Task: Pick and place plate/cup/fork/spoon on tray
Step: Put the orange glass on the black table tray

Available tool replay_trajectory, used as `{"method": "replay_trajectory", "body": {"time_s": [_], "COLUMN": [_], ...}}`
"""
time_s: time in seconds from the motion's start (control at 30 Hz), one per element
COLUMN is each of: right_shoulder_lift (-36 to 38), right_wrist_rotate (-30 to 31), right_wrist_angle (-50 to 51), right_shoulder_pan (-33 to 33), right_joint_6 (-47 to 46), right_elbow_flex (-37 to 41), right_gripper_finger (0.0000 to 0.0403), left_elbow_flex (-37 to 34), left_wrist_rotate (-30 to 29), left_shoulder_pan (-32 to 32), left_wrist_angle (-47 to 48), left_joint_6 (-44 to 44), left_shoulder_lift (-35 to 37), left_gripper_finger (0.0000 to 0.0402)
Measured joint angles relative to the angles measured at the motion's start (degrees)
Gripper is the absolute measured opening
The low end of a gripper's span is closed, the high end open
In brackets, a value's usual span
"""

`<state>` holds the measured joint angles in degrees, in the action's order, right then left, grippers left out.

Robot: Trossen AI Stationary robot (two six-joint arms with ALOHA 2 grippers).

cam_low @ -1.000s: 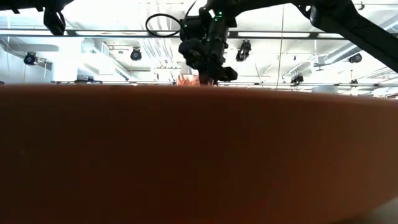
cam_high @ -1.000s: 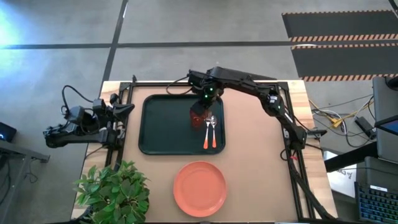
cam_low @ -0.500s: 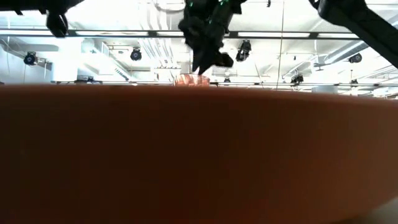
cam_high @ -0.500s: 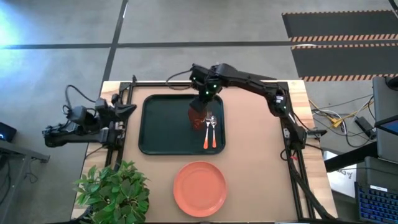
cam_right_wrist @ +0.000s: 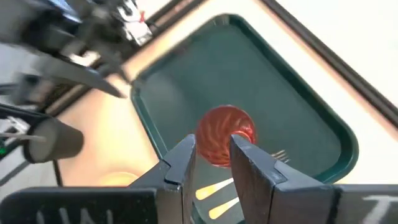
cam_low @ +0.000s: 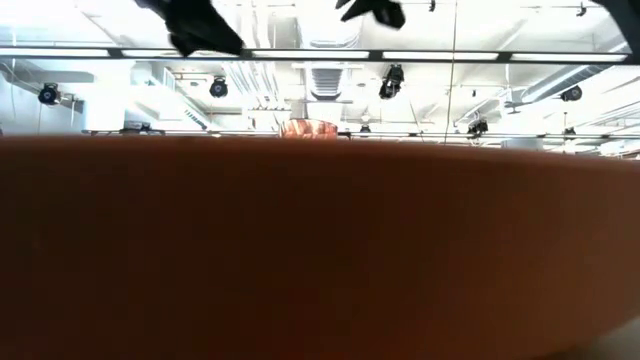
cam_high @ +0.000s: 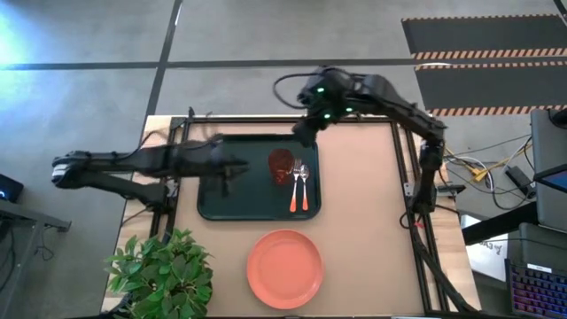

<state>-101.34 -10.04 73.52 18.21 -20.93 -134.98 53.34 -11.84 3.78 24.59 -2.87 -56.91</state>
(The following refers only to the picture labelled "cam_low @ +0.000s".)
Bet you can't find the black hanging camera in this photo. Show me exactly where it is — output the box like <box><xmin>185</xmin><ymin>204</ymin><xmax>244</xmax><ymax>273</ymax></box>
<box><xmin>378</xmin><ymin>63</ymin><xmax>406</xmax><ymax>101</ymax></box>

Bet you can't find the thin black horizontal rail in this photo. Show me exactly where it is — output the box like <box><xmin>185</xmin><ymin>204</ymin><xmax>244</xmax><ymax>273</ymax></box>
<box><xmin>82</xmin><ymin>128</ymin><xmax>640</xmax><ymax>141</ymax></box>

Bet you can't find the red translucent faceted cup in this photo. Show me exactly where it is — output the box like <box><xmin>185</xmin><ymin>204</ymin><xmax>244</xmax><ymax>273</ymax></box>
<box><xmin>279</xmin><ymin>118</ymin><xmax>340</xmax><ymax>141</ymax></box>

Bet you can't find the thin hanging cable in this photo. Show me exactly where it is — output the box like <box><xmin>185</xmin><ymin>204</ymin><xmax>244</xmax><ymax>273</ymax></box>
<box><xmin>443</xmin><ymin>0</ymin><xmax>459</xmax><ymax>146</ymax></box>

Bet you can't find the black horizontal rig beam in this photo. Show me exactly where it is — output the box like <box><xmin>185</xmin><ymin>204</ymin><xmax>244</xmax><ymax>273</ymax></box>
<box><xmin>0</xmin><ymin>46</ymin><xmax>640</xmax><ymax>65</ymax></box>

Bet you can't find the silver ventilation duct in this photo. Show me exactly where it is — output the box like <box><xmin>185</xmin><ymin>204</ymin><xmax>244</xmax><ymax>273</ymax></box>
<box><xmin>299</xmin><ymin>0</ymin><xmax>365</xmax><ymax>104</ymax></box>

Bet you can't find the orange round plate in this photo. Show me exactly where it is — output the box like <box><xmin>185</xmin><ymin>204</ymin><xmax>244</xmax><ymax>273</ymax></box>
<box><xmin>0</xmin><ymin>133</ymin><xmax>640</xmax><ymax>360</ymax></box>

